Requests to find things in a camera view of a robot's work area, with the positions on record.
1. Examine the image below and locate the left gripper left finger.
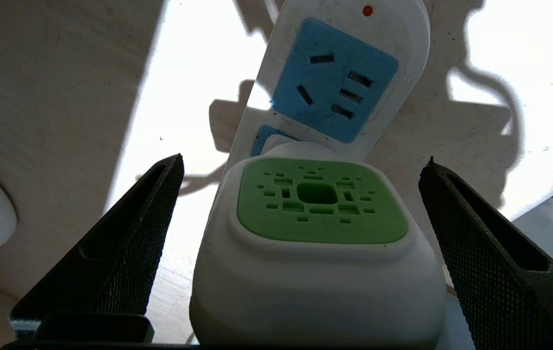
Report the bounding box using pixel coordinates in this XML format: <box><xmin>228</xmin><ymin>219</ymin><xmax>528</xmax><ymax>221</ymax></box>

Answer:
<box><xmin>9</xmin><ymin>154</ymin><xmax>185</xmax><ymax>339</ymax></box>

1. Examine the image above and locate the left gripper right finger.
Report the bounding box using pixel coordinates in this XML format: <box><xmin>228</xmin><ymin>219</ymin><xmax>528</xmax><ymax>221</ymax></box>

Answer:
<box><xmin>418</xmin><ymin>157</ymin><xmax>553</xmax><ymax>350</ymax></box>

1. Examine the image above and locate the white green mosquito repellent device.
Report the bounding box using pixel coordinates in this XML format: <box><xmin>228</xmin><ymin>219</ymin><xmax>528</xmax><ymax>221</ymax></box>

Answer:
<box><xmin>189</xmin><ymin>141</ymin><xmax>448</xmax><ymax>347</ymax></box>

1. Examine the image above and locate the white blue power strip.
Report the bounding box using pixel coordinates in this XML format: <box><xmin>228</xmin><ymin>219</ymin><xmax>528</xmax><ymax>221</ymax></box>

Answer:
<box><xmin>225</xmin><ymin>0</ymin><xmax>431</xmax><ymax>171</ymax></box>

